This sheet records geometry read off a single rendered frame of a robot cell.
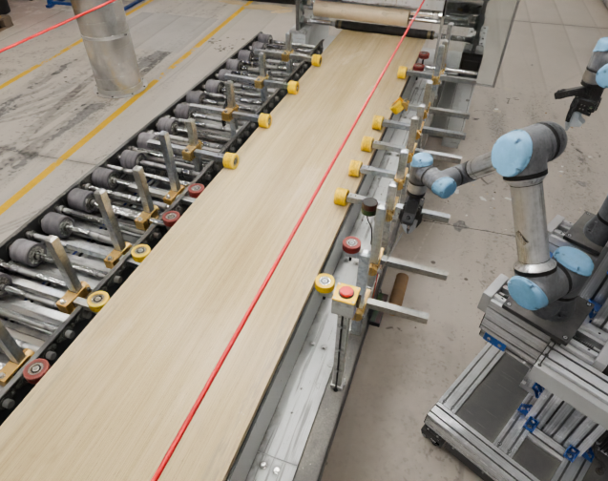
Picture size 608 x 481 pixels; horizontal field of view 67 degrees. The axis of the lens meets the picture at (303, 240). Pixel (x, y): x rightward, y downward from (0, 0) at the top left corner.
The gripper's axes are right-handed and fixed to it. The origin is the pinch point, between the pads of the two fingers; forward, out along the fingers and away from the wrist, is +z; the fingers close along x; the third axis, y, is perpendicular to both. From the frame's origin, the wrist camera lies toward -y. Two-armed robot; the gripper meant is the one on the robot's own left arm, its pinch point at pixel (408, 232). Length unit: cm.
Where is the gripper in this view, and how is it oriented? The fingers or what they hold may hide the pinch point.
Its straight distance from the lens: 195.6
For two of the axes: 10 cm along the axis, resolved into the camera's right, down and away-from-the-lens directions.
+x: -9.3, -2.4, 2.7
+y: 3.6, -6.3, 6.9
